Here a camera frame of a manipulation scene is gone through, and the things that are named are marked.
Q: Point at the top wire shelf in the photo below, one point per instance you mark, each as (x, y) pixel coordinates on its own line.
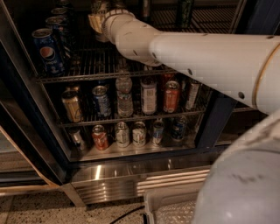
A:
(98, 61)

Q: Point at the red can bottom shelf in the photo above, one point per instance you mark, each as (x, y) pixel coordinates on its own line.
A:
(100, 138)

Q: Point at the blue Pepsi can bottom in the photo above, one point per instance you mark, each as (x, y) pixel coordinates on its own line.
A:
(178, 128)

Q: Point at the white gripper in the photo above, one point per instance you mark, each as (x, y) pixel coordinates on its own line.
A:
(107, 21)

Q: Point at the gold can middle shelf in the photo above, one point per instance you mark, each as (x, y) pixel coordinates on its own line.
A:
(72, 105)

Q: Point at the silver can bottom left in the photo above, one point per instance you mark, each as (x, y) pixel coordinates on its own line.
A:
(75, 134)

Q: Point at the blue can middle shelf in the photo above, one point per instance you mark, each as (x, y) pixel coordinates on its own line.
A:
(101, 101)

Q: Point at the tall white labelled can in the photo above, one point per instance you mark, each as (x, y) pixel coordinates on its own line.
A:
(148, 94)

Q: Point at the silver can bottom shelf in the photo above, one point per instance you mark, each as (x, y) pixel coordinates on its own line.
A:
(122, 135)

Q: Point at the wire shelf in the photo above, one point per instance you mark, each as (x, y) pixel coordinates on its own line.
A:
(98, 61)
(90, 116)

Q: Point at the orange soda can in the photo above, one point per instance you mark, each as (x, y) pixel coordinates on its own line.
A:
(171, 96)

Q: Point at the blue pepsi can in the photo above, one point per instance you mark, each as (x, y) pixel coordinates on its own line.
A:
(60, 27)
(49, 52)
(63, 12)
(178, 128)

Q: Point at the clear water bottle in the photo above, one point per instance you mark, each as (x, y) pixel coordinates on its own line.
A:
(123, 87)

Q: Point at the blue white can bottom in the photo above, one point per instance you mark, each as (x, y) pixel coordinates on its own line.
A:
(157, 132)

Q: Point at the white plastic bin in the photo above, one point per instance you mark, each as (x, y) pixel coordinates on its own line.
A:
(156, 198)

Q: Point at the slim silver can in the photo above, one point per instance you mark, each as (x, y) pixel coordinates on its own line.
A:
(192, 93)

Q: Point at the front blue Pepsi can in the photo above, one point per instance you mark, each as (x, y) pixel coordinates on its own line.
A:
(49, 52)

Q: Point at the open fridge glass door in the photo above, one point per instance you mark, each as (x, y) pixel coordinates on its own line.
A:
(26, 164)

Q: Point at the slim dark can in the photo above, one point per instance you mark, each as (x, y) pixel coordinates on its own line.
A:
(145, 10)

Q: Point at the stainless steel fridge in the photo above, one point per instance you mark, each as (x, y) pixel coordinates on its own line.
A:
(96, 176)

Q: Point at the bubble wrap sheet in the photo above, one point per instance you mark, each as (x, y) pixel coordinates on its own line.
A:
(179, 213)

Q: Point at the middle wire shelf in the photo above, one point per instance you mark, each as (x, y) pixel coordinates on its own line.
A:
(90, 116)

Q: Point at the white can bottom shelf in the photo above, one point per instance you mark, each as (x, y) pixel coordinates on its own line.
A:
(139, 134)

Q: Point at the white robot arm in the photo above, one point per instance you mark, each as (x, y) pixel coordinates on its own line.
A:
(243, 185)

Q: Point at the green soda can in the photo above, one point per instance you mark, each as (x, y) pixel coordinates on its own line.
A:
(184, 13)

